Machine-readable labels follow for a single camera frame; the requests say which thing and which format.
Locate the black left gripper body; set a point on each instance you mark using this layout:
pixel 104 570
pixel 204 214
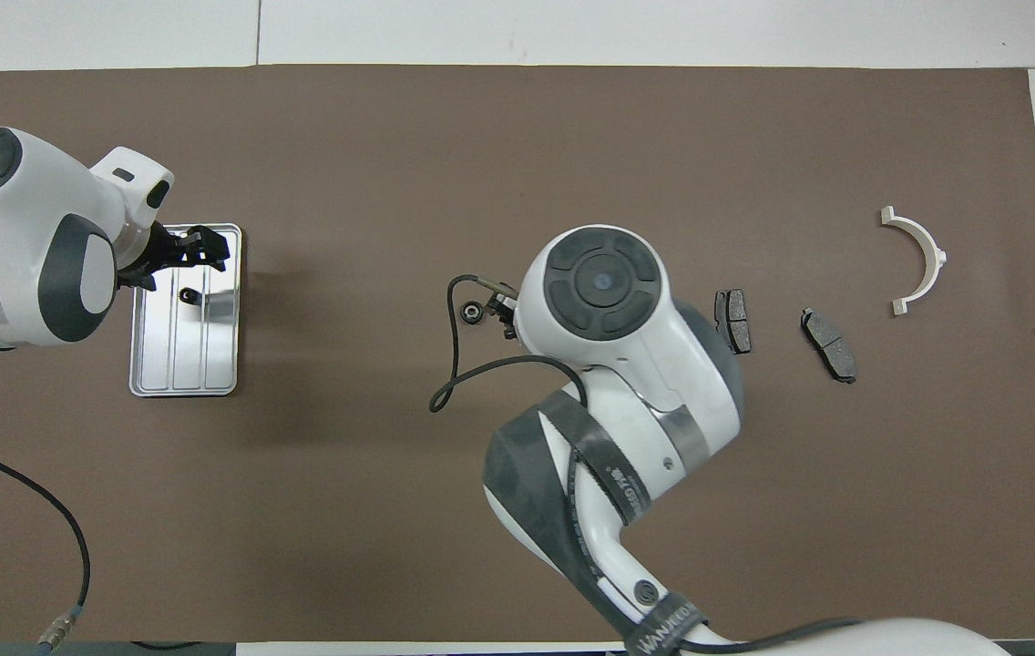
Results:
pixel 158 260

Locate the black knob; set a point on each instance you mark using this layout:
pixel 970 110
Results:
pixel 473 312

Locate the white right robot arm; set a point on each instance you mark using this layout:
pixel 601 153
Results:
pixel 645 383

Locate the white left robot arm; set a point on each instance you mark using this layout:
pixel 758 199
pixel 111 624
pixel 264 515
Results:
pixel 25 246

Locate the silver metal tray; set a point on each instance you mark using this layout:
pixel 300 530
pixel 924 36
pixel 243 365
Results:
pixel 189 355

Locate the brown table mat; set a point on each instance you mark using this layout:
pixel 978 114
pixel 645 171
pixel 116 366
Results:
pixel 517 510

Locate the short dark brake pad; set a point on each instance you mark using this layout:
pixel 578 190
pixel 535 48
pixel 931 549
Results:
pixel 733 321

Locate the long dark brake pad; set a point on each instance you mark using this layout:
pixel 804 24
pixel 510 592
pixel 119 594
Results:
pixel 829 346

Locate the white semicircular bracket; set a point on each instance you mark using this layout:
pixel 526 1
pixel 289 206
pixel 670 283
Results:
pixel 927 251

